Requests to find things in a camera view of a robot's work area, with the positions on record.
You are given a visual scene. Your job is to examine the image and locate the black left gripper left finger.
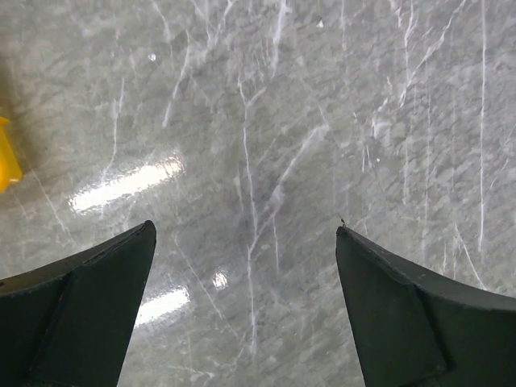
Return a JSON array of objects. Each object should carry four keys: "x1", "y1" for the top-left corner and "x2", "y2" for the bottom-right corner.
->
[{"x1": 1, "y1": 221, "x2": 156, "y2": 386}]

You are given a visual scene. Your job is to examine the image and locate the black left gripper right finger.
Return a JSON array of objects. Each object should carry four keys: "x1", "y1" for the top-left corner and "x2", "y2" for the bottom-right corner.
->
[{"x1": 335, "y1": 226, "x2": 515, "y2": 386}]

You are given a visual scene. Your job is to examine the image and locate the yellow plastic bin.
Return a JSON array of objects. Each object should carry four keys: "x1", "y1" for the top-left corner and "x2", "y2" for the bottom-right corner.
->
[{"x1": 0, "y1": 117, "x2": 23, "y2": 193}]

